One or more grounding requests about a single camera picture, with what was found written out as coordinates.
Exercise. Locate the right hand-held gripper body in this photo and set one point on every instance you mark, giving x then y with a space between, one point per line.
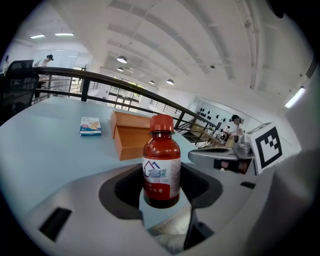
267 147

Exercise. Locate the person's right hand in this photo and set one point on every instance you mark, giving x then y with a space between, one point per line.
243 166

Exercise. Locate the brown medicine bottle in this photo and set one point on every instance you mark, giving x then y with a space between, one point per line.
161 150

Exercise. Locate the large grid window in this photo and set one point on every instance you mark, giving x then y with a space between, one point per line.
125 95

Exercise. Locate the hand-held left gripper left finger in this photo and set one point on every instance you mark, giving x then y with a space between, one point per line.
87 212

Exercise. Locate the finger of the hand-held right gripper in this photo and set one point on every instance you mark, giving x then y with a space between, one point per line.
210 155

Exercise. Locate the white ceiling pipe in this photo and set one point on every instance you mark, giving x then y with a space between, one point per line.
251 37

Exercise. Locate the blue white small carton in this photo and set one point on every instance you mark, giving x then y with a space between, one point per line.
90 126

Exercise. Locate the orange box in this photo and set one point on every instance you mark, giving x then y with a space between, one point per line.
130 140

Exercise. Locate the white panel with black holds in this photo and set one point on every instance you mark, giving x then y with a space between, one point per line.
212 113

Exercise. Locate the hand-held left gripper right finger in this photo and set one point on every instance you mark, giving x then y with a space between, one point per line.
225 212

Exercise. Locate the ceiling tube light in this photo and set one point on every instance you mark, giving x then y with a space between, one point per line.
37 36
64 34
295 97

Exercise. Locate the black mesh office chair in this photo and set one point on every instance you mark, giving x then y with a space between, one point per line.
17 87

